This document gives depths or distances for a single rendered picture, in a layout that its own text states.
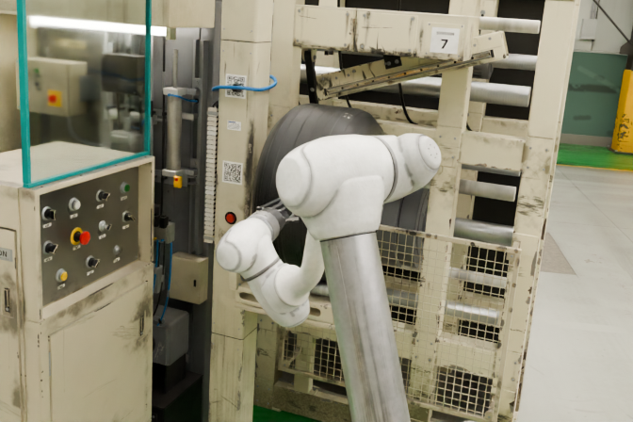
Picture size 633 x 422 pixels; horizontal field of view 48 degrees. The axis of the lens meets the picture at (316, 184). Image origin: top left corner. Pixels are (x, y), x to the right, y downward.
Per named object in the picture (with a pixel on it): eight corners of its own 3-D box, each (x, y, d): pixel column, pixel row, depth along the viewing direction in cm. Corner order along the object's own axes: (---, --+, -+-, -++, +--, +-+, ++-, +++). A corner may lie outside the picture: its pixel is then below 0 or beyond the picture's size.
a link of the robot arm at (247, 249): (230, 225, 186) (257, 267, 187) (199, 250, 172) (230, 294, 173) (259, 207, 180) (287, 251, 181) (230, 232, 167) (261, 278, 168)
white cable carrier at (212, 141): (203, 241, 250) (207, 106, 239) (210, 237, 255) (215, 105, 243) (215, 244, 249) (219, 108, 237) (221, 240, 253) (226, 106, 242)
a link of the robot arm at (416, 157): (379, 150, 148) (331, 154, 139) (443, 116, 135) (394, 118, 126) (397, 210, 146) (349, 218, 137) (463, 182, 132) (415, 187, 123)
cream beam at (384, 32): (290, 47, 250) (293, 4, 246) (316, 45, 273) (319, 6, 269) (463, 62, 229) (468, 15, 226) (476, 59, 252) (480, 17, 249)
